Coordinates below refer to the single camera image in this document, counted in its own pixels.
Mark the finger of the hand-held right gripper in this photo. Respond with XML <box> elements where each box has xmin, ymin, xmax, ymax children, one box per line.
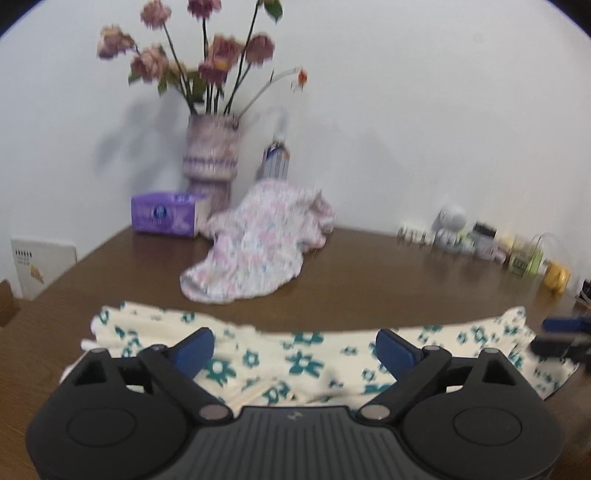
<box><xmin>530</xmin><ymin>333</ymin><xmax>591</xmax><ymax>361</ymax></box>
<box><xmin>542</xmin><ymin>316</ymin><xmax>591</xmax><ymax>334</ymax></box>

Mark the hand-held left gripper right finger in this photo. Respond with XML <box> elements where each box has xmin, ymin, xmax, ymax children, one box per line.
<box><xmin>358</xmin><ymin>329</ymin><xmax>520</xmax><ymax>424</ymax></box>

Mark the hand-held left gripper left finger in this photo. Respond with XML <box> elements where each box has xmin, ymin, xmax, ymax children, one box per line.
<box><xmin>74</xmin><ymin>327</ymin><xmax>234</xmax><ymax>424</ymax></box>

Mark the cream garment with teal flowers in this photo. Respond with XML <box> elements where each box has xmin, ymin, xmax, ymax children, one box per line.
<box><xmin>60</xmin><ymin>300</ymin><xmax>580</xmax><ymax>409</ymax></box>

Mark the yellow cup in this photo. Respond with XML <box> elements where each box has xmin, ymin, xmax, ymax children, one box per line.
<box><xmin>542</xmin><ymin>261</ymin><xmax>572</xmax><ymax>292</ymax></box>

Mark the decorated tin box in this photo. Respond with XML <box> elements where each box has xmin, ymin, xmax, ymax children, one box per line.
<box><xmin>468</xmin><ymin>222</ymin><xmax>504</xmax><ymax>259</ymax></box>

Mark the pink floral garment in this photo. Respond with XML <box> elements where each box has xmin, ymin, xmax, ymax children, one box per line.
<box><xmin>180</xmin><ymin>180</ymin><xmax>337</xmax><ymax>304</ymax></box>

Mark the white robot-shaped speaker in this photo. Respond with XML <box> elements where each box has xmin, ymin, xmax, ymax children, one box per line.
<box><xmin>431</xmin><ymin>204</ymin><xmax>467</xmax><ymax>247</ymax></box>

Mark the purple tissue box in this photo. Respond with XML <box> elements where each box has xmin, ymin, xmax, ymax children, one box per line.
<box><xmin>130</xmin><ymin>191</ymin><xmax>213</xmax><ymax>239</ymax></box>

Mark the white printed card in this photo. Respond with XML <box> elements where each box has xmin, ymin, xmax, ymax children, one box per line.
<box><xmin>10</xmin><ymin>237</ymin><xmax>77</xmax><ymax>301</ymax></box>

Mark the pink ceramic vase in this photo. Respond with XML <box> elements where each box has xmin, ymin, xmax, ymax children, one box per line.
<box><xmin>183</xmin><ymin>114</ymin><xmax>241</xmax><ymax>217</ymax></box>

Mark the tea bottle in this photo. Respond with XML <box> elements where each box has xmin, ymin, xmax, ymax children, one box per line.
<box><xmin>256</xmin><ymin>136</ymin><xmax>291</xmax><ymax>183</ymax></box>

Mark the orange rosebud stem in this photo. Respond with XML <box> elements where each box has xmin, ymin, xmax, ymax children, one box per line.
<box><xmin>235</xmin><ymin>67</ymin><xmax>309</xmax><ymax>118</ymax></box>

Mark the bunch of dried pink roses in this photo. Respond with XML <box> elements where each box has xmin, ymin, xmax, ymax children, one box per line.
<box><xmin>97</xmin><ymin>0</ymin><xmax>283</xmax><ymax>116</ymax></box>

